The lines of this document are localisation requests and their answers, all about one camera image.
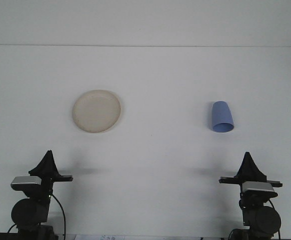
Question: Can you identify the pale blue cup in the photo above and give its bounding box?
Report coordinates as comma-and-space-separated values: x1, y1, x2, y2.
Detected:
208, 100, 235, 133

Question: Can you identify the pale round plate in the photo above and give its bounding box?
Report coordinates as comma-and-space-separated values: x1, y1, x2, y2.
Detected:
71, 89, 123, 134

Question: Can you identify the white paper sheet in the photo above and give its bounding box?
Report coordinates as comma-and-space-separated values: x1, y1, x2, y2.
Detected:
74, 234, 123, 240

